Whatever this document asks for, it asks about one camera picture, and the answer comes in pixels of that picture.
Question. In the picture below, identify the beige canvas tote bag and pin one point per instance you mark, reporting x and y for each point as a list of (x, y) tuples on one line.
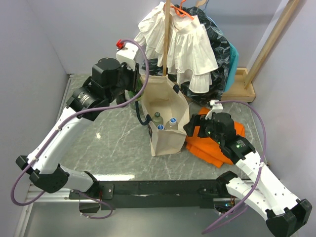
[(166, 112)]

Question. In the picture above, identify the orange clothes hanger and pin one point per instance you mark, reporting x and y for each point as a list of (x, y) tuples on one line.
[(179, 11)]

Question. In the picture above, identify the blue-cap plastic bottle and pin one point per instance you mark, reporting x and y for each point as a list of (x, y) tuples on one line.
[(172, 124), (160, 127)]

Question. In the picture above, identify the white pleated garment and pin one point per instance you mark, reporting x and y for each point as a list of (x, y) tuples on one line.
[(190, 56)]

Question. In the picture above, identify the folded orange cloth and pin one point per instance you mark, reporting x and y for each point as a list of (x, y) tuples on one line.
[(206, 149)]

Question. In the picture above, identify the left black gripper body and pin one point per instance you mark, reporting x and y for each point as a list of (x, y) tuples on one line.
[(127, 80)]

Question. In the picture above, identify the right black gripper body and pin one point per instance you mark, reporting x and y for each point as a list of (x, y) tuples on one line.
[(206, 128)]

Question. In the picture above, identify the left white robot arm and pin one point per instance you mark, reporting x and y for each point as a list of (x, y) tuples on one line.
[(43, 164)]

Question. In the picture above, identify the wooden clothes hanger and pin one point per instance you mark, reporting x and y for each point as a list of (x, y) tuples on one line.
[(200, 3)]

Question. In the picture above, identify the clear chang bottle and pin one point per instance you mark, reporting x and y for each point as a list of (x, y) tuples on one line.
[(157, 119), (133, 106)]

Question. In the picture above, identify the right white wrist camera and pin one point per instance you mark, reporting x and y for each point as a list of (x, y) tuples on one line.
[(215, 107)]

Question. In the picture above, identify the dark green glass bottle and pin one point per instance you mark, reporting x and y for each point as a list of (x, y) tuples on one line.
[(131, 94)]

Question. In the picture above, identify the teal blue garment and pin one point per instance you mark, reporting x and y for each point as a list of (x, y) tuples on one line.
[(234, 59)]

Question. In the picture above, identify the right blue-cap plastic bottle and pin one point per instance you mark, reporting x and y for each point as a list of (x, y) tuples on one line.
[(172, 124)]

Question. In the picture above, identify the dark shark print garment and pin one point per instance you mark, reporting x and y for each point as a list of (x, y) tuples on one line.
[(221, 49)]

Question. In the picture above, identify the wooden clothes rack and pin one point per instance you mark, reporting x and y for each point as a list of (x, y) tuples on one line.
[(252, 27)]

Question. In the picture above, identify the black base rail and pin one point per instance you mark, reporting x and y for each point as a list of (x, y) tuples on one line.
[(163, 193)]

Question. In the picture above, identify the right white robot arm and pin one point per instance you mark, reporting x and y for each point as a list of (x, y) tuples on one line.
[(283, 212)]

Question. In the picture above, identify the left blue-cap plastic bottle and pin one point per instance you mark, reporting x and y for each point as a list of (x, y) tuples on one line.
[(160, 127)]

